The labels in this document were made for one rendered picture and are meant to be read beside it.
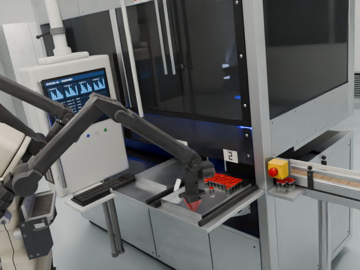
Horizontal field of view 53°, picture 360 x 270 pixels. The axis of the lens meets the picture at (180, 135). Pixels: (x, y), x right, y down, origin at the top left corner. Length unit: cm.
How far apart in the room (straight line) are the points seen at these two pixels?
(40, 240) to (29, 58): 511
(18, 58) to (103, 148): 426
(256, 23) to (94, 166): 128
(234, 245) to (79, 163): 100
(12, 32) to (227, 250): 511
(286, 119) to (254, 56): 39
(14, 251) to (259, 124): 113
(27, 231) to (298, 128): 132
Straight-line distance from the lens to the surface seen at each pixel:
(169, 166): 214
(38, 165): 129
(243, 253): 205
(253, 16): 157
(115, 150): 233
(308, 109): 199
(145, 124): 131
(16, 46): 638
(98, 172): 230
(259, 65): 158
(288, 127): 183
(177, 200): 174
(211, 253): 224
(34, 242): 154
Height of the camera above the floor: 167
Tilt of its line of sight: 17 degrees down
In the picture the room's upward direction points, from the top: 8 degrees counter-clockwise
